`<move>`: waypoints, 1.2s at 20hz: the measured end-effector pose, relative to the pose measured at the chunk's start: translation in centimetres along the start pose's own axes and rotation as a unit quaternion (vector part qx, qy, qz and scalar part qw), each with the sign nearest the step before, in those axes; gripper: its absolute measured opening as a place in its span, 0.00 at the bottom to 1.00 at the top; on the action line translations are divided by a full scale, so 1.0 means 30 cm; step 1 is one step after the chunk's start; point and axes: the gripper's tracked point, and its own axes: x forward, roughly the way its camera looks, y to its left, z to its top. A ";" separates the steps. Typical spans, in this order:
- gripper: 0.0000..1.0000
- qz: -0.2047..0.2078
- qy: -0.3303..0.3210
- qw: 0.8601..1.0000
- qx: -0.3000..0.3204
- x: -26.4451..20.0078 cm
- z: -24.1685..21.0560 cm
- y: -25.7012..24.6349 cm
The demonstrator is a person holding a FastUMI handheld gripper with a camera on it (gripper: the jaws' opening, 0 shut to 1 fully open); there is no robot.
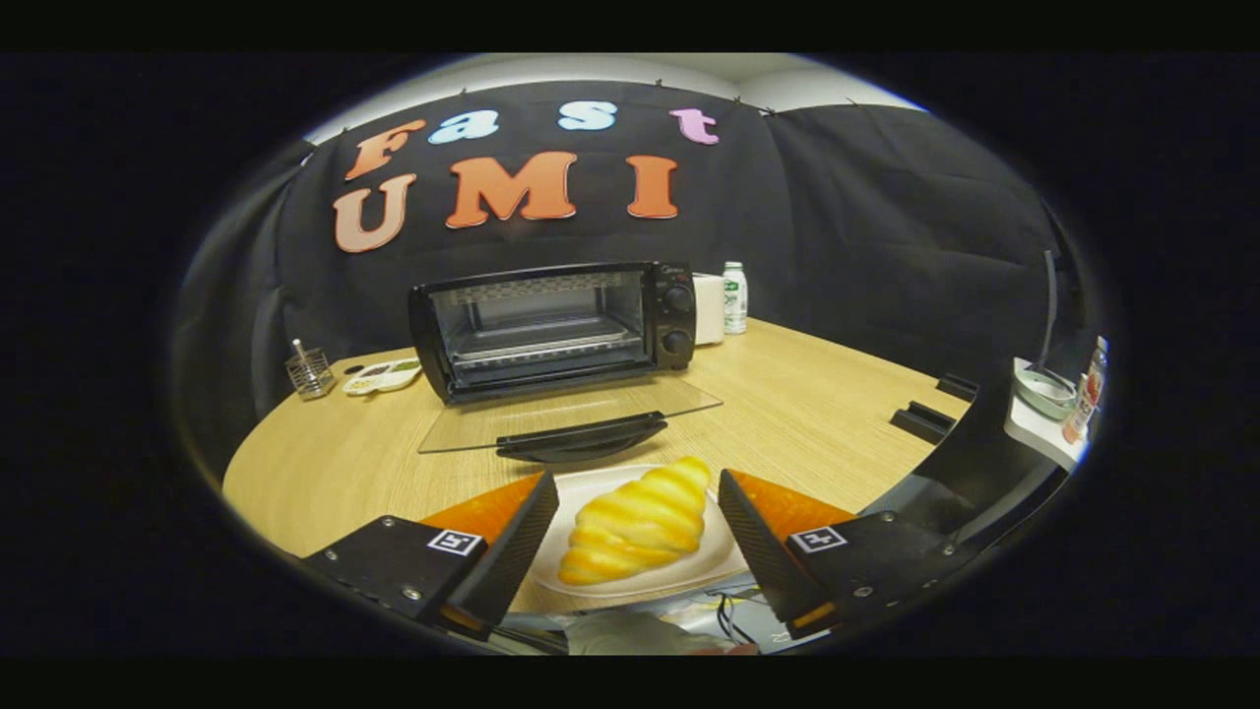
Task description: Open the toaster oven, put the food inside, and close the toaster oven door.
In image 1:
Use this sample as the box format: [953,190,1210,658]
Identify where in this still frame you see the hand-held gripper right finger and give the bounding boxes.
[719,469,985,639]

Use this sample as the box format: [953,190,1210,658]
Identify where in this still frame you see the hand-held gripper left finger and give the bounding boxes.
[300,471,560,643]

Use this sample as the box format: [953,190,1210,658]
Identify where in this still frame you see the yellow croissant bread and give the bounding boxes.
[558,455,712,587]

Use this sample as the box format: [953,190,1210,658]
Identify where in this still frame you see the black toaster oven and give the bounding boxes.
[409,261,725,464]

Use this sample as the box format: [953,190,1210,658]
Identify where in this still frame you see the white bread toaster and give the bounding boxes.
[692,273,726,346]

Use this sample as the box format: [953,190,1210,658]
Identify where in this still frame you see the white rectangular plate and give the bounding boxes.
[532,463,751,600]

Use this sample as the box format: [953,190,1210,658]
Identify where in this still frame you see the white divided snack dish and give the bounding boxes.
[342,357,424,397]

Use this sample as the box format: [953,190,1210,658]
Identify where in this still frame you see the white bottle with green label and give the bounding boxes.
[723,261,749,336]

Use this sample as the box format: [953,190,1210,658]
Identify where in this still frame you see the white side shelf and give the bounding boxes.
[1004,356,1094,474]

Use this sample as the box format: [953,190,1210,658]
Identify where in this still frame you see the grey bowl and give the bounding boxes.
[1014,364,1079,419]

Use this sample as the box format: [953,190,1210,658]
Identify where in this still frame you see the black backdrop cloth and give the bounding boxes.
[172,81,1084,474]

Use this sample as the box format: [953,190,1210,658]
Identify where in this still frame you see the red labelled bottle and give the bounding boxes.
[1061,337,1108,444]

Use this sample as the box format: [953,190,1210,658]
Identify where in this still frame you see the thin upright pole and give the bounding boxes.
[1041,251,1062,367]

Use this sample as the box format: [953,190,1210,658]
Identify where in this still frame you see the wire mesh holder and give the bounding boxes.
[285,340,336,400]

